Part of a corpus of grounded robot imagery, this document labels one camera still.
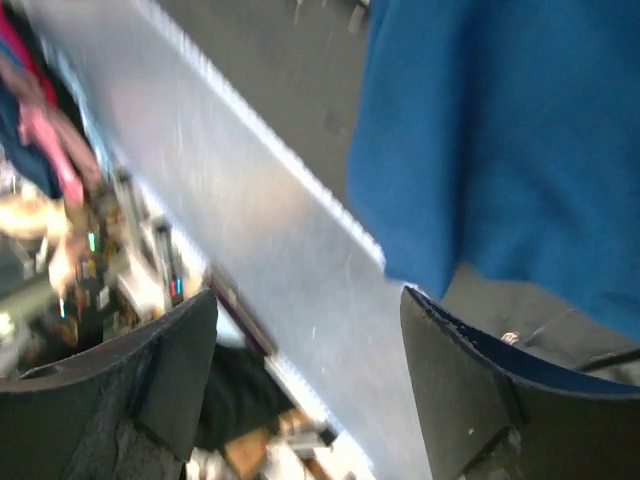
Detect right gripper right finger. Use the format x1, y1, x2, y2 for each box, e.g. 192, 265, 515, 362
400, 288, 639, 479

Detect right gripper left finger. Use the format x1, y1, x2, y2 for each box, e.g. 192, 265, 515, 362
1, 290, 217, 479

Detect dark blue t shirt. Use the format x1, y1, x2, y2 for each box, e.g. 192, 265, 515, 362
347, 1, 639, 338

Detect aluminium front rail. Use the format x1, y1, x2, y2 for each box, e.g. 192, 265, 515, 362
25, 1, 430, 479

